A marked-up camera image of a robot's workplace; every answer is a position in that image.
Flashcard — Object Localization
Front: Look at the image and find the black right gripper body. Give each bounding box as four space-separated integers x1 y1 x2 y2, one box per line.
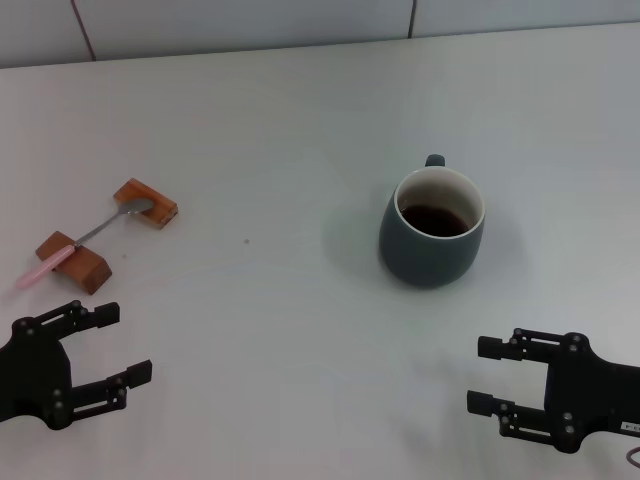
543 331 640 455

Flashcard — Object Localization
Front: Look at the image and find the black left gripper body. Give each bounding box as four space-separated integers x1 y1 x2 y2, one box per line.
0 317 77 432

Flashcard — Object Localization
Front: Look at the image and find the pink handled metal spoon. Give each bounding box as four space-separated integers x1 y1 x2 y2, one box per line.
14 198 154 290

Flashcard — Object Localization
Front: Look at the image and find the grey ceramic cup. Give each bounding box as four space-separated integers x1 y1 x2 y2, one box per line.
378 153 487 289

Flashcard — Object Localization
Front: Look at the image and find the brown arched wooden block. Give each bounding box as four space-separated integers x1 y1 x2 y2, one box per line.
34 230 113 297

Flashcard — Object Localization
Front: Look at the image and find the flat orange wooden rest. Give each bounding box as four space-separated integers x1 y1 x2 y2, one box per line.
112 177 179 231

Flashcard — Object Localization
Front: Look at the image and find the dark coffee liquid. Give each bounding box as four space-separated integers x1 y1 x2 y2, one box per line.
401 203 471 238

